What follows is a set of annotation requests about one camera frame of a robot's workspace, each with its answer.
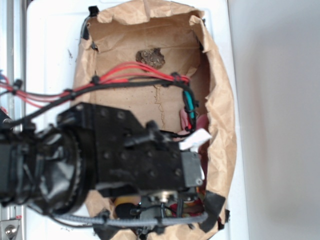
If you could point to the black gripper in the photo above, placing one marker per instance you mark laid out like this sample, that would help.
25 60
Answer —
125 157

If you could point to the multicolored twisted rope toy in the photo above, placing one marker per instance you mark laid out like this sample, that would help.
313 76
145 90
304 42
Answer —
189 209

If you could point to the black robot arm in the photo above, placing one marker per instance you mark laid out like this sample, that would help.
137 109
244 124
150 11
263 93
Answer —
45 170

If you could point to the yellow sponge piece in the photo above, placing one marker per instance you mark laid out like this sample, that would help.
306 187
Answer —
132 199

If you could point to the pink plush bunny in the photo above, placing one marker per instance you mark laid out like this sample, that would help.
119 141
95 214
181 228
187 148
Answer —
202 122

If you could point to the brown rock clump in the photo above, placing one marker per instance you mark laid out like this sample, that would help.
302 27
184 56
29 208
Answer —
151 57

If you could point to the brown paper bag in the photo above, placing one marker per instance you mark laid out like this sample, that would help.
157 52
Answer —
116 34

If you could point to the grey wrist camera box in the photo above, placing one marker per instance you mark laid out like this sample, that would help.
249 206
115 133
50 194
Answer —
192 169

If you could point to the aluminium frame rail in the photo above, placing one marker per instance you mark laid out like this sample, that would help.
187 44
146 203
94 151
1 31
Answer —
12 55

